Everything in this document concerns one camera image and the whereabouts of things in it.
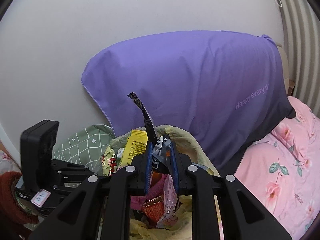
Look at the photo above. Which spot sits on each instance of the pink cartoon wrapper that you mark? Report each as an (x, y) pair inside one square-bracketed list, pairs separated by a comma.
[(170, 201)]

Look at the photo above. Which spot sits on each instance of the beige window curtain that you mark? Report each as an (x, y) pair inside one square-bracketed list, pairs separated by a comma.
[(301, 34)]

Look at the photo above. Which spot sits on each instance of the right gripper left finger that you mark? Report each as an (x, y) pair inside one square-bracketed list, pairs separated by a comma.
[(99, 208)]

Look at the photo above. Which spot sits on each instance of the green checkered tablecloth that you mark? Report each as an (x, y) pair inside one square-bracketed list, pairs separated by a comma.
[(85, 147)]

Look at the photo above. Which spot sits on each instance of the black snack wrapper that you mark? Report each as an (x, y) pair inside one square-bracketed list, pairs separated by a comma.
[(159, 164)]

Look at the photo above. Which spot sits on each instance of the pink floral bedding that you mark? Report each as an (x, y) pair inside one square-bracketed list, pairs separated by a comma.
[(282, 170)]

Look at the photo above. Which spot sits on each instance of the yellow snack wrapper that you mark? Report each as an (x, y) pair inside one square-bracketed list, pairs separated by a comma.
[(136, 145)]

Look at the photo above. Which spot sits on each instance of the yellow lined trash bin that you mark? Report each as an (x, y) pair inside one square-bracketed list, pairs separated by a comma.
[(143, 228)]

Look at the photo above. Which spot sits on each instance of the red snack wrapper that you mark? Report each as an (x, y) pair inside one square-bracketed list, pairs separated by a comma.
[(154, 209)]

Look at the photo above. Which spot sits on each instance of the white plastic bag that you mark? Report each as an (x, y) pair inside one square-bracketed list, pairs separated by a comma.
[(6, 163)]

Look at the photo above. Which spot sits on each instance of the purple pillow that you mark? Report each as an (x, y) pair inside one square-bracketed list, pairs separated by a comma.
[(225, 88)]

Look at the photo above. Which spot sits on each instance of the yellow red candy wrapper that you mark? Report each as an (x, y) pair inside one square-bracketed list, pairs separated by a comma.
[(109, 162)]

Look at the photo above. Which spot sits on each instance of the left hand brown glove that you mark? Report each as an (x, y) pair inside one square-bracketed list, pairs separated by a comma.
[(9, 205)]

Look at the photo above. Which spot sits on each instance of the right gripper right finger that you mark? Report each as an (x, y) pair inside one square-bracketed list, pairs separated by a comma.
[(222, 207)]

